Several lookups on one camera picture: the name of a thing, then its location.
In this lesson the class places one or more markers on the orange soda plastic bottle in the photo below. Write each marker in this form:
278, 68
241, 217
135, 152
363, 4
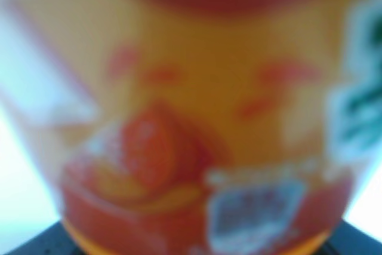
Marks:
196, 126

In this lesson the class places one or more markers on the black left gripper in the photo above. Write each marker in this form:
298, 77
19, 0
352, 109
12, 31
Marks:
346, 239

